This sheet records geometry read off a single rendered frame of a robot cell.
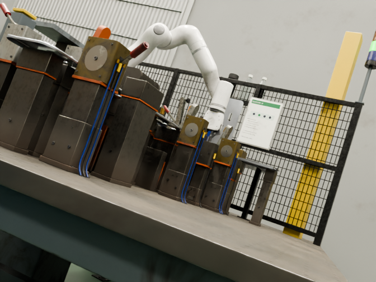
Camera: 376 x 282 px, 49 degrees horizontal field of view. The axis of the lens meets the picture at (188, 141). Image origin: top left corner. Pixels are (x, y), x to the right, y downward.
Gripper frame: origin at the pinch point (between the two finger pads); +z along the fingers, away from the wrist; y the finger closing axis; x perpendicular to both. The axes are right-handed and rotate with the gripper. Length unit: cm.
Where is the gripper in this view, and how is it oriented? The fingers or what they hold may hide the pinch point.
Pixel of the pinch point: (206, 139)
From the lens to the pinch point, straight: 212.1
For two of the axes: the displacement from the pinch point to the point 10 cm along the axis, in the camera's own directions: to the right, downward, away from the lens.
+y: 8.5, 2.4, -4.7
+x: 4.1, 2.4, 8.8
